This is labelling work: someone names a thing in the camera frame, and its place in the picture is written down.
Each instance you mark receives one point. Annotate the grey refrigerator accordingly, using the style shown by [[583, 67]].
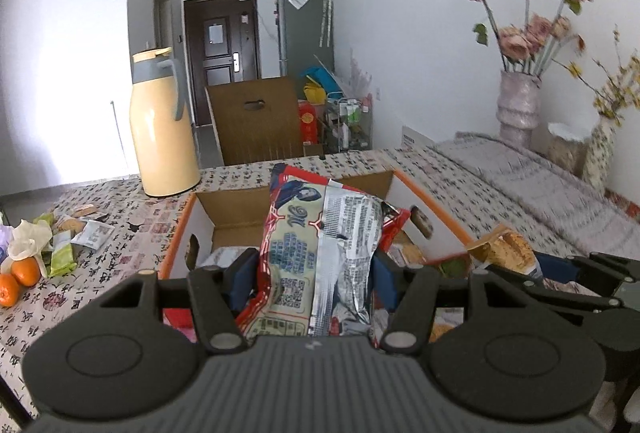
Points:
[[302, 33]]

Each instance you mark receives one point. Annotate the red gift box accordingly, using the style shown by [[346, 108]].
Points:
[[308, 123]]

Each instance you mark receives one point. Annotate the purple white bag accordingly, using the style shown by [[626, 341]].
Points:
[[4, 243]]

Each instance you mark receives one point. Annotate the dark entrance door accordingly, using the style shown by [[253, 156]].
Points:
[[222, 53]]

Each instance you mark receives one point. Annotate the jar with white lid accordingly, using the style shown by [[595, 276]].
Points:
[[569, 150]]

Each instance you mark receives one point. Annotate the white snack packet red text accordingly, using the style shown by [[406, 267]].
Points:
[[225, 258]]

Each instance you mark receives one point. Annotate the grey folded cloth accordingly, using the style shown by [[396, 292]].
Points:
[[550, 193]]

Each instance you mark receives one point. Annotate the white flat carton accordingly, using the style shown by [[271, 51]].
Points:
[[417, 136]]

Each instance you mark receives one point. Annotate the round biscuit packet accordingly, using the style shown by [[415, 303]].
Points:
[[67, 223], [85, 210]]

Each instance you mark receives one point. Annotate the pale green snack packet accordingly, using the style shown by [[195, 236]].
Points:
[[44, 219]]

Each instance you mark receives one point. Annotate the yellow thermos jug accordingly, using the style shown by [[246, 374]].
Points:
[[162, 133]]

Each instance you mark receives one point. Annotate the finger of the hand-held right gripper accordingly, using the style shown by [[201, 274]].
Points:
[[550, 295], [555, 268]]

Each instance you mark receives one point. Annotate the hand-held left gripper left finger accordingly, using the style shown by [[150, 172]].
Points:
[[245, 274]]

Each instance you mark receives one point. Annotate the long green snack packet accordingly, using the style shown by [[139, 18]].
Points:
[[452, 268]]

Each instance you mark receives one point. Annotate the red printed cardboard box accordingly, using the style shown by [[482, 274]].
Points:
[[240, 208]]

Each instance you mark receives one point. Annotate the patterned tall vase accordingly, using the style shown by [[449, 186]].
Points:
[[600, 158]]

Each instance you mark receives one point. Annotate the orange biscuit snack packet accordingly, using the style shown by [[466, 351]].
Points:
[[505, 248]]

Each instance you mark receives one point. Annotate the yellow flower branches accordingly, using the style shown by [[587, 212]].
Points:
[[620, 83]]

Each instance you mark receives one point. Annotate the pink ribbed vase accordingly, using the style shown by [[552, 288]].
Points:
[[519, 108]]

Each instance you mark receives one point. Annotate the yellow bag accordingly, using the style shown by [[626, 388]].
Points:
[[314, 93]]

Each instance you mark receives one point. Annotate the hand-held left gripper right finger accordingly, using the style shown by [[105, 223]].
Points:
[[386, 279]]

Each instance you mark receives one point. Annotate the printed calligraphy tablecloth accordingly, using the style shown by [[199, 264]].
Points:
[[125, 223]]

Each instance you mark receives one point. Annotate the large red white snack bag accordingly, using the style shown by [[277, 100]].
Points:
[[310, 253]]

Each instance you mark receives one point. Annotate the orange fruit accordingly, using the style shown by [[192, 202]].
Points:
[[7, 291], [26, 271]]

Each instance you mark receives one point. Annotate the small green snack packet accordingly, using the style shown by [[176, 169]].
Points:
[[62, 254]]

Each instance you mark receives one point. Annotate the white crumpled plastic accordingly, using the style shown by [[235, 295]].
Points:
[[30, 238]]

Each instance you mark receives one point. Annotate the metal rolling cart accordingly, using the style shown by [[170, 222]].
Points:
[[350, 125]]

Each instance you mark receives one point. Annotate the tan biscuit snack packet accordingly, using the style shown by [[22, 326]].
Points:
[[445, 328]]

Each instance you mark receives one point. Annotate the blue plastic item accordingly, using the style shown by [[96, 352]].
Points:
[[322, 80]]

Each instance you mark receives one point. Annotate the wooden chair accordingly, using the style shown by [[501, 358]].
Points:
[[260, 123]]

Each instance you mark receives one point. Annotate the dried pink roses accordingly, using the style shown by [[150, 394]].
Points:
[[530, 33]]

